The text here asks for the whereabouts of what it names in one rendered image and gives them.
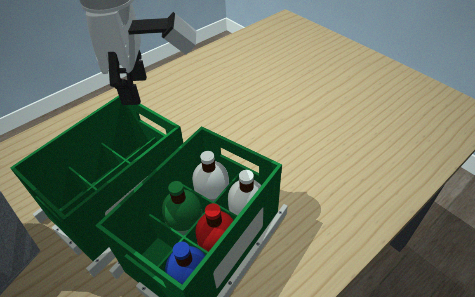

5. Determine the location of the white bottle with grey band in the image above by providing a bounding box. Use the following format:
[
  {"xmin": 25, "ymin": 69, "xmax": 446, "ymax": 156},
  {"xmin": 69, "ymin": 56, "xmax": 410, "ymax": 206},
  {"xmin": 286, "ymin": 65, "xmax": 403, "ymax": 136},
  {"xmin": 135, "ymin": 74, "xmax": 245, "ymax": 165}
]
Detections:
[{"xmin": 228, "ymin": 170, "xmax": 261, "ymax": 215}]

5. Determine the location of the green plastic bottle crate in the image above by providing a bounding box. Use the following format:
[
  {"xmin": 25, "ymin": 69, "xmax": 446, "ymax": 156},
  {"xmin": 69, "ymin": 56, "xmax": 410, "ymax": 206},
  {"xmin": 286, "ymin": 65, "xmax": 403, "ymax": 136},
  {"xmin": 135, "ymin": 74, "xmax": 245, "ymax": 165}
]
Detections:
[
  {"xmin": 96, "ymin": 126, "xmax": 282, "ymax": 297},
  {"xmin": 10, "ymin": 96, "xmax": 183, "ymax": 261}
]

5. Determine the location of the blue bottle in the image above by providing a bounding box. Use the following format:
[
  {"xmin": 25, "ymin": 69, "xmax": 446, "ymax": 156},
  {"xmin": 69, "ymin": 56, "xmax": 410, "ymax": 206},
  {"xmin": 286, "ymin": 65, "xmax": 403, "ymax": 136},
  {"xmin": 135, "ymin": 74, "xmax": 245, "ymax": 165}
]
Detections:
[{"xmin": 165, "ymin": 242, "xmax": 206, "ymax": 284}]

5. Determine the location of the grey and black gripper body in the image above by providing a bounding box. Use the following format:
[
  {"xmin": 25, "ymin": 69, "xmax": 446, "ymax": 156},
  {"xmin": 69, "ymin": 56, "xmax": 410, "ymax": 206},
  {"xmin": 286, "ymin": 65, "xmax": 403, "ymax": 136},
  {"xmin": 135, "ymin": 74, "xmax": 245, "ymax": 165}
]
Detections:
[{"xmin": 81, "ymin": 0, "xmax": 141, "ymax": 74}]

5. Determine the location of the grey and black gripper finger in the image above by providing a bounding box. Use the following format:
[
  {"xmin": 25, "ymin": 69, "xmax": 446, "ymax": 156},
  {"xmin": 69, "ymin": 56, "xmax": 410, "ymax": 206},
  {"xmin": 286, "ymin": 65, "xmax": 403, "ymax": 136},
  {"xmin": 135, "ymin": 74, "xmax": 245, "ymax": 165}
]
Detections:
[
  {"xmin": 108, "ymin": 52, "xmax": 141, "ymax": 105},
  {"xmin": 132, "ymin": 50, "xmax": 147, "ymax": 81}
]

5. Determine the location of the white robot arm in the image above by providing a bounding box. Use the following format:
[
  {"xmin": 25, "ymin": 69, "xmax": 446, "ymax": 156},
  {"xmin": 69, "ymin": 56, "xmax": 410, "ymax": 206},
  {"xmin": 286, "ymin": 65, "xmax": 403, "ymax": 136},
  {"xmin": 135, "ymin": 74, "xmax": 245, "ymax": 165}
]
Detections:
[{"xmin": 80, "ymin": 0, "xmax": 196, "ymax": 55}]

